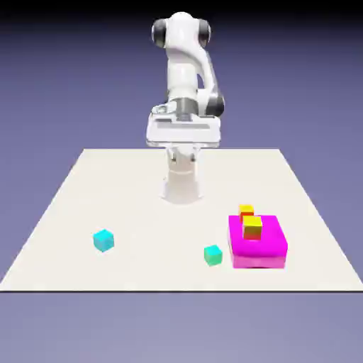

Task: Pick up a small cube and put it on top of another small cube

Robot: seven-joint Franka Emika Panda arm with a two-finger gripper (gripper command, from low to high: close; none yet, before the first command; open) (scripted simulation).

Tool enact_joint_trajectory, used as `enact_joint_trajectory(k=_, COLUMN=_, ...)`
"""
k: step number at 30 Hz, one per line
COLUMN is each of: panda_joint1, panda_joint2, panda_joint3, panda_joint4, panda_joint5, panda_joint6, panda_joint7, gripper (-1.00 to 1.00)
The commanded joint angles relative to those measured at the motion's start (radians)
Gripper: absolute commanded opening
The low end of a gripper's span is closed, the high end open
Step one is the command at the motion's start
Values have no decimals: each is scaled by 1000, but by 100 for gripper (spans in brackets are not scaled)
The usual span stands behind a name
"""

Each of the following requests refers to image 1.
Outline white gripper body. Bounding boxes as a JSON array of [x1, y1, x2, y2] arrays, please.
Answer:
[[145, 112, 222, 149]]

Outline small yellow cube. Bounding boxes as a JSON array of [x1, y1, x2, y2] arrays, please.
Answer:
[[238, 203, 255, 225], [242, 215, 264, 241]]

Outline small green cube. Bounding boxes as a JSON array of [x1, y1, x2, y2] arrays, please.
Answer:
[[203, 244, 223, 267]]

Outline small cyan cube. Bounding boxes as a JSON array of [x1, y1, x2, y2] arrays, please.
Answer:
[[92, 228, 115, 253]]

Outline large magenta box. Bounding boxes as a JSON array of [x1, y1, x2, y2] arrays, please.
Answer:
[[228, 214, 289, 269]]

